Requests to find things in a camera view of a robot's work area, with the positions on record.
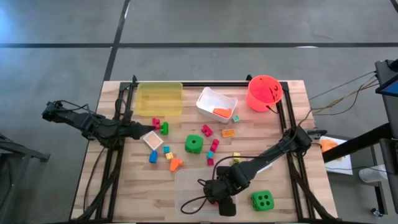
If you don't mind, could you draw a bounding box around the tan cable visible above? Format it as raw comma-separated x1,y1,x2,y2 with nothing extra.
310,79,379,116

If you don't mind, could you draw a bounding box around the yellow translucent bin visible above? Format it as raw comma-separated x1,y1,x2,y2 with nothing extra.
135,82,183,117

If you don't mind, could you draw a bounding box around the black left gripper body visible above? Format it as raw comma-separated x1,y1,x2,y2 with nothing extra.
115,121,137,141

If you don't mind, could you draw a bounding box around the black gantry beam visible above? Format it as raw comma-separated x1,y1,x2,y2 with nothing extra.
322,123,393,163

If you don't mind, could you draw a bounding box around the black-framed monitor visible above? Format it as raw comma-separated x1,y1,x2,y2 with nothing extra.
375,74,398,97

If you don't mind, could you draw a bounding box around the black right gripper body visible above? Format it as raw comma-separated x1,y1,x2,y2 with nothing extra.
217,196,238,218

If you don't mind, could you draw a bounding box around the grey equipment cart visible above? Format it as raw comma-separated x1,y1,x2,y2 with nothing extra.
374,58,398,215

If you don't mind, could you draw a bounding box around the small clear square tray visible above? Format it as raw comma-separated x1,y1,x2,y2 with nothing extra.
142,130,164,151

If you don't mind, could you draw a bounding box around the orange wedge block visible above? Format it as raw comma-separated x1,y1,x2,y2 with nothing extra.
213,107,233,119

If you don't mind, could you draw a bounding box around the orange object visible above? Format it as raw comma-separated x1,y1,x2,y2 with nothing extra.
320,139,340,154

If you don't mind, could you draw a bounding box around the orange angled block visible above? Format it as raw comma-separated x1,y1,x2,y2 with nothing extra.
169,157,184,172

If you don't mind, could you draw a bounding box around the grey metal stand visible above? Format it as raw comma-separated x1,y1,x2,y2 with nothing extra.
0,133,51,218

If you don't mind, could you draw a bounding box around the white plastic bin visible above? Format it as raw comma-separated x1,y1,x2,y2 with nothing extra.
195,86,238,124

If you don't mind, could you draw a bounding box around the grey metal mounting plate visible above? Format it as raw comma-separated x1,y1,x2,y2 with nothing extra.
306,129,327,139

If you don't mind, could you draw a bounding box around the green foam die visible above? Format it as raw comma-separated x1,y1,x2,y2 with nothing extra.
250,190,275,212
184,134,205,155

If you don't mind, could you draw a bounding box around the white paper roll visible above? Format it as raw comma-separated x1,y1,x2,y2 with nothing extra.
358,164,388,184

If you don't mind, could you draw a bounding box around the clear plastic bin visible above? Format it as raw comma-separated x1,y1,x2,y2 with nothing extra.
174,167,240,217

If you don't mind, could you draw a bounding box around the white tray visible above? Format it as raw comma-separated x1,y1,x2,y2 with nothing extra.
319,135,354,175

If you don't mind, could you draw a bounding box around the grey cable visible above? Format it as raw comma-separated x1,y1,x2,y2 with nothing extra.
308,71,377,101

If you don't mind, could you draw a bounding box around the orange bucket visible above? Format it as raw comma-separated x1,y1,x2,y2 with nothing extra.
246,75,284,113

